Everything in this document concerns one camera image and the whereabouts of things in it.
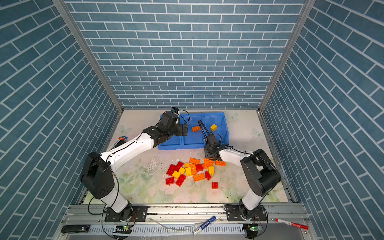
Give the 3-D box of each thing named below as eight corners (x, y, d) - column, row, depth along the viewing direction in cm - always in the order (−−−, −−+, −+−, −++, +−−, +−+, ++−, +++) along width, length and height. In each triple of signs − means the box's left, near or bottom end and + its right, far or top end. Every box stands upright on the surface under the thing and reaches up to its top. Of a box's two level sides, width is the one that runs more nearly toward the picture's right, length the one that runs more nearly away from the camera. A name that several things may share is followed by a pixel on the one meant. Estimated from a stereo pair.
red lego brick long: (175, 184, 85) (175, 183, 84) (181, 174, 89) (180, 173, 87) (180, 187, 84) (180, 186, 83) (186, 177, 88) (186, 176, 86)
